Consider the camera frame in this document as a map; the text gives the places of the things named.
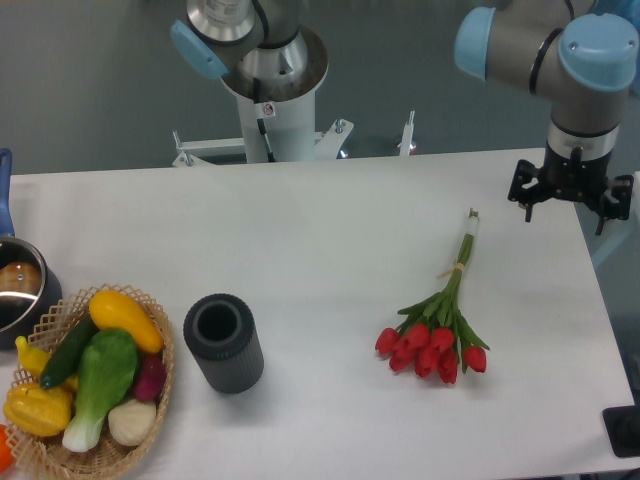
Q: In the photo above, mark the orange fruit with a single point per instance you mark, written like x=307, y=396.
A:
x=6, y=456

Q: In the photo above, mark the green bok choy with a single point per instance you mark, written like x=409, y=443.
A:
x=106, y=372

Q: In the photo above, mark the dark grey ribbed vase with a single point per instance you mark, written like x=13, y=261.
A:
x=221, y=334

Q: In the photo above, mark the dark green cucumber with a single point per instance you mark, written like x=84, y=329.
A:
x=66, y=359

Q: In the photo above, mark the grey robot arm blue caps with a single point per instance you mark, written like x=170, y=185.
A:
x=583, y=63

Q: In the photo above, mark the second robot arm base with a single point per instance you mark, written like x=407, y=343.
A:
x=259, y=49

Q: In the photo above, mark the yellow squash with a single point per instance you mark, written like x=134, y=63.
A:
x=110, y=309

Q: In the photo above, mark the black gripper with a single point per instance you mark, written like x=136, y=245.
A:
x=573, y=177

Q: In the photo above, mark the red tulip bouquet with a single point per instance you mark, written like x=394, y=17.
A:
x=435, y=337

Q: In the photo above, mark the blue handled steel pot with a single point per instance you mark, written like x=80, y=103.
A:
x=29, y=288

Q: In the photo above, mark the yellow corn cob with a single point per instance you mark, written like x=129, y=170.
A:
x=40, y=412

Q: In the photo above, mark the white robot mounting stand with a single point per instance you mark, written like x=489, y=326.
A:
x=271, y=132

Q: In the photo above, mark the woven wicker basket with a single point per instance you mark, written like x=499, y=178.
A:
x=46, y=458

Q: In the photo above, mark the white garlic bulb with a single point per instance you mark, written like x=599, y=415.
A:
x=130, y=422

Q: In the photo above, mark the yellow banana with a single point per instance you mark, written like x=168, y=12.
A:
x=34, y=360

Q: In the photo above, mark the black device at table edge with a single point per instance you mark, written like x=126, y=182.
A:
x=622, y=426

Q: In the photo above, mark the purple radish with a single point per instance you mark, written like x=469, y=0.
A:
x=150, y=379

